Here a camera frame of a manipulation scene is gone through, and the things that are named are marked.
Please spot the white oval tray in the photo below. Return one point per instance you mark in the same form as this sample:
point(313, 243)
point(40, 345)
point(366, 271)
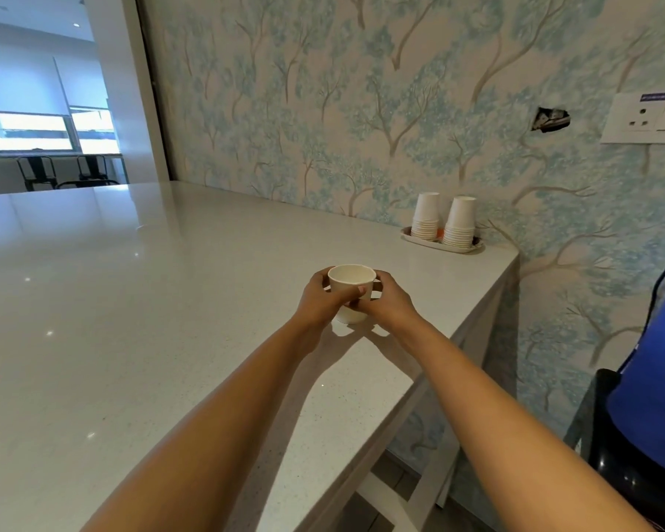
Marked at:
point(421, 242)

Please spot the black metal chair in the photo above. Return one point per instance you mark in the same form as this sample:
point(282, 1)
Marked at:
point(91, 170)

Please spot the person's right hand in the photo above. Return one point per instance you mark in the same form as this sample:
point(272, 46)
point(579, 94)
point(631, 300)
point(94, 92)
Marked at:
point(393, 307)

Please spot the single white paper cup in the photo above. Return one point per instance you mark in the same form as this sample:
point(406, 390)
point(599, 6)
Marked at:
point(352, 276)

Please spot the blue cloth cover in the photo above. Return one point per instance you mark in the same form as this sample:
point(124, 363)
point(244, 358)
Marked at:
point(654, 382)

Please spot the person's right forearm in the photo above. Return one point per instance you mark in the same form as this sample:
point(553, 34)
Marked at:
point(504, 437)

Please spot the person's right thumb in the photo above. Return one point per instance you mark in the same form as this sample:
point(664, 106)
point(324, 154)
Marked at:
point(367, 305)

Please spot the black glossy chair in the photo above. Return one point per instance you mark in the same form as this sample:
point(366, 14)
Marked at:
point(626, 465)

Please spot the person's left hand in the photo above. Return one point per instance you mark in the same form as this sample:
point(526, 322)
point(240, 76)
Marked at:
point(316, 304)

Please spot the person's left thumb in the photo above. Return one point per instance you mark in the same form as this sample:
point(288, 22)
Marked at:
point(350, 293)

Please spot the white wall socket with switch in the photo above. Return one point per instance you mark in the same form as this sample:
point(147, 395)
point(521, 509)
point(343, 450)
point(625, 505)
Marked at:
point(640, 119)

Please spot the blue label sticker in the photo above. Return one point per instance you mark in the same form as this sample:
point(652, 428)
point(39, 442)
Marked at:
point(656, 96)

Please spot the white roller blind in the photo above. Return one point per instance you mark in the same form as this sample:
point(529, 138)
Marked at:
point(22, 71)

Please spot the stack of white paper cups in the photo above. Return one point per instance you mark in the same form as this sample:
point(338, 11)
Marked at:
point(460, 224)
point(425, 216)

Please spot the person's left forearm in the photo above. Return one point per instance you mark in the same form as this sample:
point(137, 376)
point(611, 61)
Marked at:
point(216, 437)

